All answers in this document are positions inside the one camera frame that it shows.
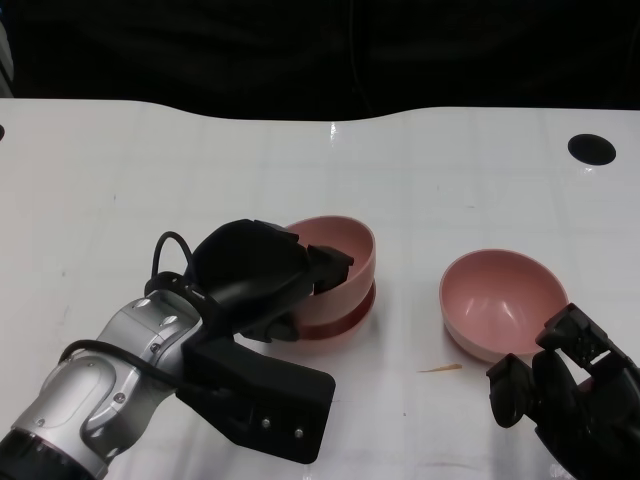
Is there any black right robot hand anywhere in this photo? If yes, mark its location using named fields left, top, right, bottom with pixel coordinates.
left=485, top=302, right=640, bottom=480

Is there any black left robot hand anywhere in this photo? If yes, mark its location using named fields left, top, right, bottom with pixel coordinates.
left=191, top=218, right=356, bottom=346

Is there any pink plastic bowl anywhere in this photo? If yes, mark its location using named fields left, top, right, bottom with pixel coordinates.
left=283, top=215, right=377, bottom=342
left=297, top=282, right=378, bottom=357
left=439, top=248, right=571, bottom=364

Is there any black backdrop curtain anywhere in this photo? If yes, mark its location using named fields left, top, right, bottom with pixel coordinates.
left=0, top=0, right=640, bottom=124

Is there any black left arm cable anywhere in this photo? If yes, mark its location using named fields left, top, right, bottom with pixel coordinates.
left=58, top=230, right=224, bottom=399

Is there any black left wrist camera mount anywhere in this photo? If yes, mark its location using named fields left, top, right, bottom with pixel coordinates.
left=174, top=329, right=337, bottom=464

